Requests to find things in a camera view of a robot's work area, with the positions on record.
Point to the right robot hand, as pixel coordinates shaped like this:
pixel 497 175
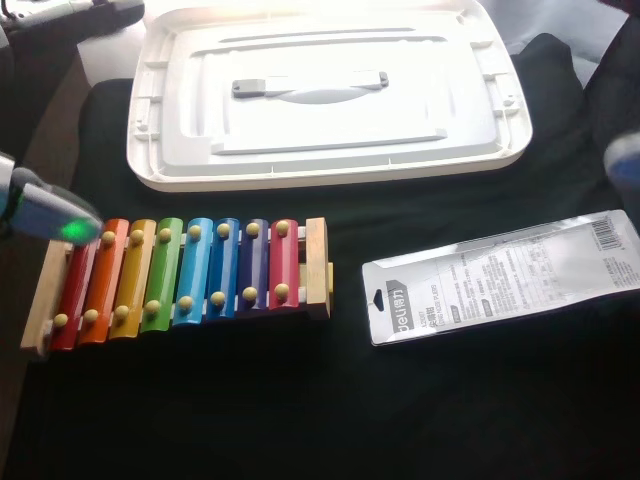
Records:
pixel 625 160

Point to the silver plastic package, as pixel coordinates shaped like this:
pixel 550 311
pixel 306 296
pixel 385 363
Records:
pixel 500 280

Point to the rainbow wooden xylophone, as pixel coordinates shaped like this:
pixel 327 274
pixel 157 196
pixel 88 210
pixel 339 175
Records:
pixel 150 280

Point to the white plastic tray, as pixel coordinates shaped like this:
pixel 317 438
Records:
pixel 325 130

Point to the black table cloth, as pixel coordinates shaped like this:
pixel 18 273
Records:
pixel 300 410

